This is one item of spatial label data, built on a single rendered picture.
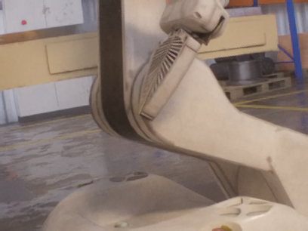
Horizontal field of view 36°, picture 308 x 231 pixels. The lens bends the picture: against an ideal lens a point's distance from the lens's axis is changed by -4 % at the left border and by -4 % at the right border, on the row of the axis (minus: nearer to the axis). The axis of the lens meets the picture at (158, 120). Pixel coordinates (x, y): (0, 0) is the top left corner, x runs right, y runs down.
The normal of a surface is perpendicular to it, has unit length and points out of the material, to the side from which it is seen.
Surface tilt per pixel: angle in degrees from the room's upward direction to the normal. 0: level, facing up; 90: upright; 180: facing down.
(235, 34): 90
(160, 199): 73
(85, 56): 90
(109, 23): 83
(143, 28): 90
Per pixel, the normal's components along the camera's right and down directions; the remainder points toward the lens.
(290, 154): 0.51, 0.04
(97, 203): 0.47, -0.24
